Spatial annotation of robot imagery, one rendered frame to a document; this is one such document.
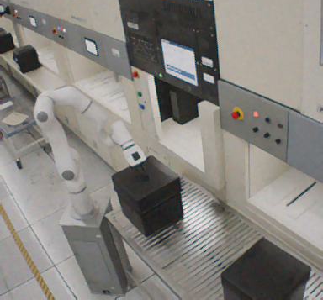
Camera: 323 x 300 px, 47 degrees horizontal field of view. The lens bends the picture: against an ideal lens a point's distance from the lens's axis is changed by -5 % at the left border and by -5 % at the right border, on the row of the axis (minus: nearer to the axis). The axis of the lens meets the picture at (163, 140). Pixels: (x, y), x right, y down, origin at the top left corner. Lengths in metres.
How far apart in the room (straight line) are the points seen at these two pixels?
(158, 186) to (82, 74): 2.19
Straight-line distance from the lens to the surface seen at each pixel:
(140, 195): 2.06
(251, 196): 2.25
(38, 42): 5.40
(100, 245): 2.54
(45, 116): 2.03
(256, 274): 1.72
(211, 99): 2.05
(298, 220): 2.14
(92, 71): 4.09
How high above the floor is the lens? 2.40
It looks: 34 degrees down
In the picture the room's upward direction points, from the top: 10 degrees counter-clockwise
